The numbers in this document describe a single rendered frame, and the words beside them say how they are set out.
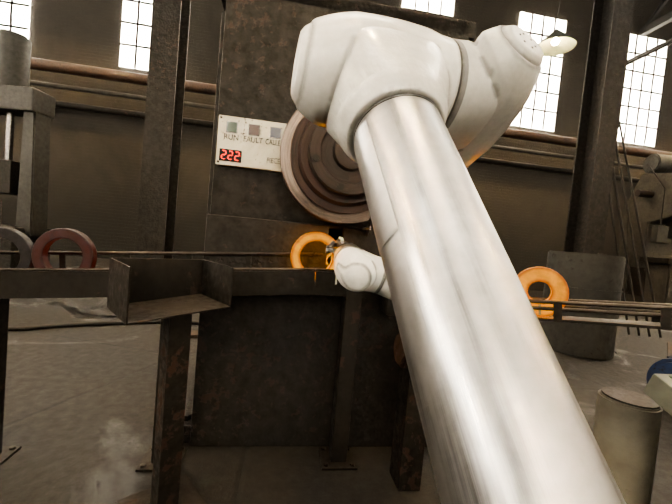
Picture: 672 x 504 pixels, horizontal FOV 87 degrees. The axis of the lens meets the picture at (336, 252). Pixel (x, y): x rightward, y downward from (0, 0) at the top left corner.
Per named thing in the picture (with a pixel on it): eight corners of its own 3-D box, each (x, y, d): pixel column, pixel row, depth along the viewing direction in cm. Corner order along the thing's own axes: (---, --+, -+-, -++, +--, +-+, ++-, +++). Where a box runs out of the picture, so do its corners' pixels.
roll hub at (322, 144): (304, 191, 121) (312, 107, 119) (384, 200, 125) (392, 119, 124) (305, 189, 115) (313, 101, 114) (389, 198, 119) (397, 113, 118)
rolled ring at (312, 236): (318, 220, 128) (317, 221, 131) (279, 255, 127) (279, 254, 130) (351, 258, 131) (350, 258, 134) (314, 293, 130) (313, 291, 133)
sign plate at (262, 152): (216, 164, 134) (219, 116, 133) (285, 172, 138) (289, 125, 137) (215, 163, 132) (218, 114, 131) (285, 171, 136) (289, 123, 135)
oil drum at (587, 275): (522, 338, 351) (533, 247, 347) (575, 340, 360) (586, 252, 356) (570, 359, 292) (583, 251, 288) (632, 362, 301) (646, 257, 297)
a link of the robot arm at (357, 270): (327, 273, 104) (369, 286, 107) (331, 292, 89) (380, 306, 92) (339, 239, 102) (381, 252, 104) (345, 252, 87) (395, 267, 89)
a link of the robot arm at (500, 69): (465, 120, 63) (396, 107, 59) (545, 16, 48) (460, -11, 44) (487, 179, 57) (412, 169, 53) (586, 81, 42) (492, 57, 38)
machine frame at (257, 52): (211, 370, 205) (235, 58, 197) (392, 376, 221) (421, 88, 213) (172, 446, 132) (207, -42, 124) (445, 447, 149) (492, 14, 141)
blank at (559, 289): (511, 266, 116) (511, 266, 113) (567, 266, 109) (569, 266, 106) (511, 313, 116) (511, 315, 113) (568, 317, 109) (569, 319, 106)
